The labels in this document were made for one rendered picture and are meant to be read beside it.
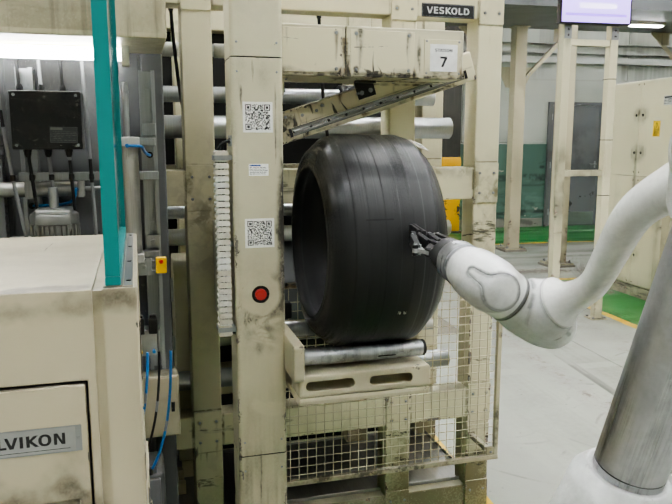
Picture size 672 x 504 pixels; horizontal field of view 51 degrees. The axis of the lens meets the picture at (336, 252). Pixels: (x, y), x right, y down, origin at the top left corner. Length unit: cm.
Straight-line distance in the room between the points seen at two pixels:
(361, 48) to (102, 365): 141
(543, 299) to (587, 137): 1153
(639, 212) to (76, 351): 84
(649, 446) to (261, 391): 111
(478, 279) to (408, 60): 103
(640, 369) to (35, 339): 78
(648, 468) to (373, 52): 145
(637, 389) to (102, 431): 71
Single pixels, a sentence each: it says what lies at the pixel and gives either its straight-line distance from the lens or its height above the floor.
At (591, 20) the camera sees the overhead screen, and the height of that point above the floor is 235.
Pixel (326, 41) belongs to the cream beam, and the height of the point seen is 173.
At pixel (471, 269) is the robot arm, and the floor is 122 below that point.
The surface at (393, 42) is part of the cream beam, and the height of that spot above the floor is 174.
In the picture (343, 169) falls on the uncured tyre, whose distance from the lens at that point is 172.
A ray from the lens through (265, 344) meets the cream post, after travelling 186.
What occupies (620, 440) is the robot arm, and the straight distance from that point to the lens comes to 106.
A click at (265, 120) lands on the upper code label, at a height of 150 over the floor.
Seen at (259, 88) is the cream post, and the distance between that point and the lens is 178.
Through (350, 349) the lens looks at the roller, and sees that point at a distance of 184.
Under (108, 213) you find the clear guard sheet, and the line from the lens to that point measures 92.
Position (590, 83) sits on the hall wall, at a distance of 1295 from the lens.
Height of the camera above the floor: 145
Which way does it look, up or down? 9 degrees down
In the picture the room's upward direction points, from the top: straight up
